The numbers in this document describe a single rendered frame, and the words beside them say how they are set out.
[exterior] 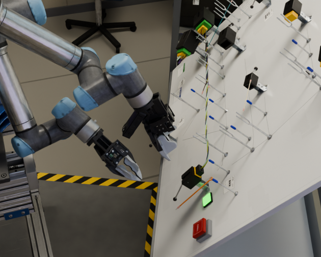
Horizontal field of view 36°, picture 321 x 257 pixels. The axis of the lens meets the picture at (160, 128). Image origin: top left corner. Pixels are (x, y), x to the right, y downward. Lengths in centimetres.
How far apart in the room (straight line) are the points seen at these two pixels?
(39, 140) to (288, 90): 81
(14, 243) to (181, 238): 121
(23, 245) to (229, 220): 140
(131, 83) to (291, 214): 97
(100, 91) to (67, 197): 175
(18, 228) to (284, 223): 139
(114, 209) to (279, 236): 128
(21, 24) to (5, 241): 153
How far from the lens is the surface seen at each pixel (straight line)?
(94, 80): 137
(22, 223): 271
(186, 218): 167
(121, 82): 134
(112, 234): 286
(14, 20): 136
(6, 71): 157
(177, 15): 238
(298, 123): 146
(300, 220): 203
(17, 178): 171
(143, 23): 453
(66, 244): 285
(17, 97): 158
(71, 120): 156
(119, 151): 155
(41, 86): 385
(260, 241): 193
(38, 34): 138
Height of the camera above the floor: 236
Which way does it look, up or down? 43 degrees down
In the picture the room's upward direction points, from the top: 3 degrees clockwise
